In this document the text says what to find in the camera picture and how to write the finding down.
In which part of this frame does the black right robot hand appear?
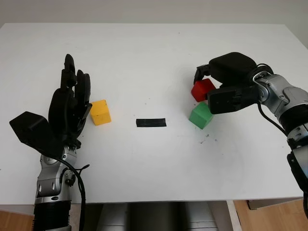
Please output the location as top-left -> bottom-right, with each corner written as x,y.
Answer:
193,51 -> 257,89

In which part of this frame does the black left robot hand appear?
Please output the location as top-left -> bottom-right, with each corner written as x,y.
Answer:
48,54 -> 93,152

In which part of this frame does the red wooden cube block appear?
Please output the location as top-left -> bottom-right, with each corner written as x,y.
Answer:
191,78 -> 217,103

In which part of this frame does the yellow wooden cube block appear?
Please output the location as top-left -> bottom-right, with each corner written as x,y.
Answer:
89,99 -> 112,126

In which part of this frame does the green wooden cube block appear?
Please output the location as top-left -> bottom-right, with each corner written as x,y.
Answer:
189,102 -> 214,130

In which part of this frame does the black tape strip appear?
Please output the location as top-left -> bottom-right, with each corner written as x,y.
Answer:
136,117 -> 167,128

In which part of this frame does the white table leg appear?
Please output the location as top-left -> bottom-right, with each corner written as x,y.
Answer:
226,200 -> 244,231

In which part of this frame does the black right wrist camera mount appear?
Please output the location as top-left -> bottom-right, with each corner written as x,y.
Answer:
207,85 -> 259,115

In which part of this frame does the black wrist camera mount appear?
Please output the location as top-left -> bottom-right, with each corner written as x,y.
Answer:
9,111 -> 64,160
207,85 -> 259,115

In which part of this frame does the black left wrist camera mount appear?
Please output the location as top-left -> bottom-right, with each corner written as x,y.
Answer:
9,111 -> 64,160

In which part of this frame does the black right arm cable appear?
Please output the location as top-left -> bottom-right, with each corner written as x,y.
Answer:
255,63 -> 289,137

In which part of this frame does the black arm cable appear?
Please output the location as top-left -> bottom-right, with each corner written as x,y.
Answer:
56,156 -> 91,231
255,63 -> 289,137

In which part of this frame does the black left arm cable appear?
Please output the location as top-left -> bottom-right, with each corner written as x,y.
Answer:
56,156 -> 91,231

